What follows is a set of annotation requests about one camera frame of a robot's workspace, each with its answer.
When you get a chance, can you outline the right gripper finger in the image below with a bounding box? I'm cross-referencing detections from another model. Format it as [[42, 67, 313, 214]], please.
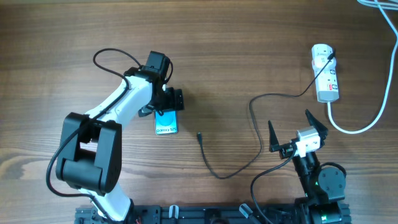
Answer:
[[305, 109, 328, 140], [268, 120, 280, 152]]

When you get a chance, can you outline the turquoise screen smartphone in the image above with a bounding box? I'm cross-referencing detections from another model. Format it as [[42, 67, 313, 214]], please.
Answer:
[[155, 111, 178, 135]]

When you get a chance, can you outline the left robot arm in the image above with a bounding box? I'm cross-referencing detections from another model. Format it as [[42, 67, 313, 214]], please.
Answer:
[[46, 51, 184, 223]]

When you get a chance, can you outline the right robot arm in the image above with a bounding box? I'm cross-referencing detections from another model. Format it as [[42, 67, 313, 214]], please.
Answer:
[[268, 110, 351, 224]]

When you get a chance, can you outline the white charger plug adapter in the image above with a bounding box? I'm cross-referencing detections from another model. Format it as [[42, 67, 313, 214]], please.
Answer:
[[312, 53, 336, 72]]

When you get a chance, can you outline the white power strip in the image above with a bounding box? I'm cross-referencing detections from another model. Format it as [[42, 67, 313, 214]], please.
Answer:
[[312, 44, 339, 103]]

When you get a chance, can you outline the right camera black cable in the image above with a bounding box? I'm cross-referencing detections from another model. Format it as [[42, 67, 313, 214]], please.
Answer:
[[250, 148, 298, 224]]

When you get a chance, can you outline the camera black cable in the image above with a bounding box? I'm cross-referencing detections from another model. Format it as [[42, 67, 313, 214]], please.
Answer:
[[45, 47, 144, 224], [250, 148, 298, 224]]

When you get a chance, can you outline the black USB charging cable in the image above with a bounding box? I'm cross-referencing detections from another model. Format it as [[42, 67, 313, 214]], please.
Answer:
[[197, 50, 336, 180]]

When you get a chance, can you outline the left camera black cable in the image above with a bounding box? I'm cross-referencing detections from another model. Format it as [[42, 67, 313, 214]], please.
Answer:
[[45, 47, 144, 224]]

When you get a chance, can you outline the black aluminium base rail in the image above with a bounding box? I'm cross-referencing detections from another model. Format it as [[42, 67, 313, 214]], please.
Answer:
[[74, 203, 352, 224]]

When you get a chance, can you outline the white power strip cord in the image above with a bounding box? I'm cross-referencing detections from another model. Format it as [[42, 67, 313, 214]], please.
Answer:
[[326, 0, 398, 135]]

